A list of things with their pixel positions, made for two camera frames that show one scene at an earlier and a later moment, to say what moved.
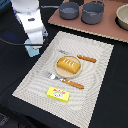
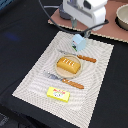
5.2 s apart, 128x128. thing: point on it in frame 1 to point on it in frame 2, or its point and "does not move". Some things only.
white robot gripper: x=33 y=27 to x=92 y=11
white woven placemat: x=65 y=77 does not move
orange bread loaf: x=68 y=65 does not move
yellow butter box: x=58 y=93 does not move
